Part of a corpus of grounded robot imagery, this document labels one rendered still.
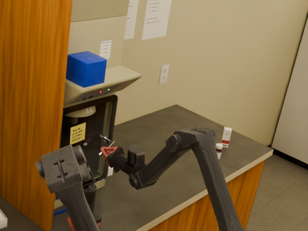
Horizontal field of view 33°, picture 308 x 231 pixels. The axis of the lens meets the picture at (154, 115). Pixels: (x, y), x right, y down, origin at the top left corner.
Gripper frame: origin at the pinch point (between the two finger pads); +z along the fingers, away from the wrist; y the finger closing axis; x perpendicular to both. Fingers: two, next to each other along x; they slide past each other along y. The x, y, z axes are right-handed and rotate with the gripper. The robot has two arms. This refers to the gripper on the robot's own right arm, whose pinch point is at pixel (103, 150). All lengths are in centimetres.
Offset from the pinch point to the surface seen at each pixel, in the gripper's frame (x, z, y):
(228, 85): -146, 54, -108
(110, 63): -19.4, 6.0, 29.4
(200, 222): -26, -21, -68
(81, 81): 0.8, -3.9, 40.6
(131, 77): -19.2, -5.4, 27.3
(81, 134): 4.4, 3.8, 11.8
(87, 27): -14, 6, 50
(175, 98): -90, 52, -74
